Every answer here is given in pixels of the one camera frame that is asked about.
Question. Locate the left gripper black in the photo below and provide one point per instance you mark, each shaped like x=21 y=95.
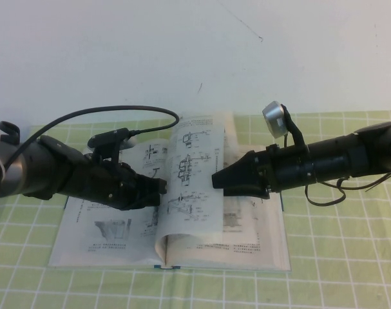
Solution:
x=108 y=183

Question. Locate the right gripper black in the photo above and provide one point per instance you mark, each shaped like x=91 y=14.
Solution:
x=285 y=167

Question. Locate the white technical book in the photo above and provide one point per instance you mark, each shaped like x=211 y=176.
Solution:
x=240 y=231

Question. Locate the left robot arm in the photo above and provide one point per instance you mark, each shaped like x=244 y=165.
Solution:
x=27 y=167

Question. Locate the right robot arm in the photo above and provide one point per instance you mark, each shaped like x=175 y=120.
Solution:
x=343 y=154

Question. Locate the green white checked tablecloth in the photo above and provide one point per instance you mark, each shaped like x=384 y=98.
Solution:
x=343 y=257

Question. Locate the black bracket of flat camera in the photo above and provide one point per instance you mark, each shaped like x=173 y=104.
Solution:
x=109 y=153

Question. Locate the round silver wrist camera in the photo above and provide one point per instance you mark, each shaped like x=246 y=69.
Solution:
x=274 y=117

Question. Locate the black bracket of silver camera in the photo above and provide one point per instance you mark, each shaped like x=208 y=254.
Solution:
x=296 y=135

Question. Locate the flat black wrist camera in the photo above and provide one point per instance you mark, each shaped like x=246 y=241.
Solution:
x=108 y=136

